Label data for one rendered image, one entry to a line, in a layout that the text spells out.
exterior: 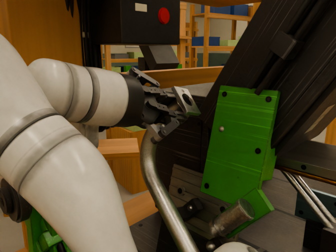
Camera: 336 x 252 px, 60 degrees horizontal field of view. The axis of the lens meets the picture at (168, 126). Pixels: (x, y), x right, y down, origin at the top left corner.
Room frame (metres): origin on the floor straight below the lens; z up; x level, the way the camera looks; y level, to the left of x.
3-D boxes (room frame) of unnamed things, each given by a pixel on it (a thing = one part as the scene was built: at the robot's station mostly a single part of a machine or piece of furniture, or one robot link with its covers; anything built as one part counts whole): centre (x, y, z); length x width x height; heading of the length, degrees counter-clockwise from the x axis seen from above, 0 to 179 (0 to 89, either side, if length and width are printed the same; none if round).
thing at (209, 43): (6.44, -1.55, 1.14); 2.45 x 0.55 x 2.28; 124
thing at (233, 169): (0.52, -0.15, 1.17); 0.13 x 0.12 x 0.20; 136
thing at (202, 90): (0.80, -0.13, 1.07); 0.30 x 0.18 x 0.34; 136
